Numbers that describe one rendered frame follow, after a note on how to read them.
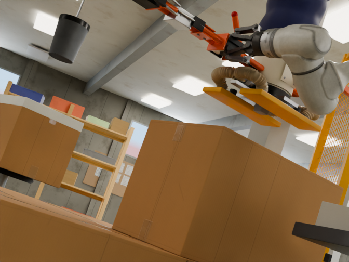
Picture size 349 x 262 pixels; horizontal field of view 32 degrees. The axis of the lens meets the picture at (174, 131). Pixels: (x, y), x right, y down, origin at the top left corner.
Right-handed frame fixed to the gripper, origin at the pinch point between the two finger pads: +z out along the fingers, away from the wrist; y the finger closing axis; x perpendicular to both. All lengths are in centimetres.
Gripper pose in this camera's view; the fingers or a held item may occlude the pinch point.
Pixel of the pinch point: (223, 45)
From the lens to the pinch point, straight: 202.2
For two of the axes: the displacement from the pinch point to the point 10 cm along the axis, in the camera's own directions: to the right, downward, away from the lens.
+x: 7.1, 3.6, 6.0
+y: -3.3, 9.3, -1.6
